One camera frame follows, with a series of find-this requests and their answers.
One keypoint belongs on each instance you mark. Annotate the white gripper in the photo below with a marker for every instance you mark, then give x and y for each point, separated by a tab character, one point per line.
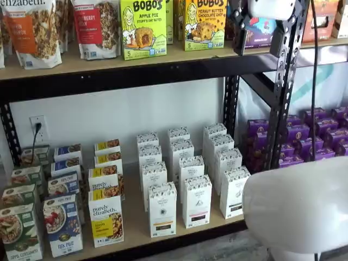
272	9

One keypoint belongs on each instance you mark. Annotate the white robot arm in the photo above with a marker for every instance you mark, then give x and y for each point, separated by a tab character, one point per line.
293	206

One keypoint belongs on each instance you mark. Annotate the purple Z Bar box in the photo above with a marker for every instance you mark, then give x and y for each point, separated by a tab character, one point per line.
261	32

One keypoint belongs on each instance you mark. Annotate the yellow Bobo's peanut butter box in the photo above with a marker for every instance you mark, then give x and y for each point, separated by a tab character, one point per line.
180	19
205	24

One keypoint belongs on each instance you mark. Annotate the wooden shelf board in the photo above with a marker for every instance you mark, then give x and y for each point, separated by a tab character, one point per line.
108	65
326	43
133	190

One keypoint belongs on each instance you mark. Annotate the orange brown snack box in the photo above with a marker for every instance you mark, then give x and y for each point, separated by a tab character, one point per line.
326	21

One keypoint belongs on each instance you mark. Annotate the cream snack box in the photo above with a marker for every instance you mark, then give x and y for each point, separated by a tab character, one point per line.
343	19

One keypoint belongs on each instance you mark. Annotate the purple snack box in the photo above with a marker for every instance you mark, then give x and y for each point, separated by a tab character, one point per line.
314	115
342	149
324	155
304	146
337	138
295	121
288	150
327	127
257	144
299	133
291	162
257	163
258	127
340	113

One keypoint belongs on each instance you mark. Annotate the green Bobo's Apple Pie box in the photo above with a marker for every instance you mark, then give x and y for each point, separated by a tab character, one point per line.
170	21
144	30

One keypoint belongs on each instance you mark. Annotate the white box with grey strip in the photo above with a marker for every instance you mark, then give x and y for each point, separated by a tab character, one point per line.
234	193
228	160
221	142
214	130

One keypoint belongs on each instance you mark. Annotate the white box with pink strip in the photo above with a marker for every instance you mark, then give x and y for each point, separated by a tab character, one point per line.
191	168
178	133
197	201
182	149

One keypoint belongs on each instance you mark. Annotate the yellow Purely Elizabeth box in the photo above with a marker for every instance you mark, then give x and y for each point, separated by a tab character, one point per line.
107	146
108	160
103	179
106	217

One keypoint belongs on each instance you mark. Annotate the blue Flax Plus cereal box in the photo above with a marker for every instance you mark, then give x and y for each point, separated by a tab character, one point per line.
62	225
65	166
63	185
68	152

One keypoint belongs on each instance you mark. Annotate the green cereal box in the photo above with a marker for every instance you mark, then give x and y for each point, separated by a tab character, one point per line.
19	233
19	195
35	155
27	176

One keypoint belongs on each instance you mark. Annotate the white sheet with teal stripe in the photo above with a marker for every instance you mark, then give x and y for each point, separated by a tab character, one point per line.
326	89

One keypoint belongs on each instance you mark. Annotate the red label granola bag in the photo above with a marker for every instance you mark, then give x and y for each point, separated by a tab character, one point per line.
95	27

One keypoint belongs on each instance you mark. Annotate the orange label granola bag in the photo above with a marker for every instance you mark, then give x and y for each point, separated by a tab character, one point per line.
32	30

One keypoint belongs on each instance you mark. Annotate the black metal shelf frame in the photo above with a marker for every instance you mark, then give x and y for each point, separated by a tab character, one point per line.
301	32
136	84

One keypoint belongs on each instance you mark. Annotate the white wall outlet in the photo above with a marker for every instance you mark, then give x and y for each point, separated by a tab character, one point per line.
43	119

